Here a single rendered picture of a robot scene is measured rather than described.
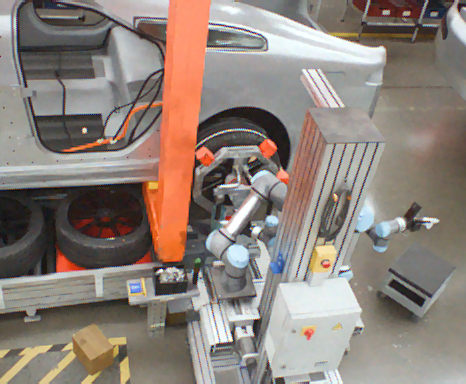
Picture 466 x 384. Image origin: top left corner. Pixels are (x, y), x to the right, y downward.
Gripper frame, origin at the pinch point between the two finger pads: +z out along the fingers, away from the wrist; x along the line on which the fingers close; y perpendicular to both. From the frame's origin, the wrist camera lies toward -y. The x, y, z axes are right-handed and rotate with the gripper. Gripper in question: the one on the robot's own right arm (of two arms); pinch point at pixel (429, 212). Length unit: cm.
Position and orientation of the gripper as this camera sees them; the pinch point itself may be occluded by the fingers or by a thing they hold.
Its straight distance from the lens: 343.0
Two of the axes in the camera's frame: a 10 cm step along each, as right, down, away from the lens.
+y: -0.6, 8.3, 5.5
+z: 8.8, -2.1, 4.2
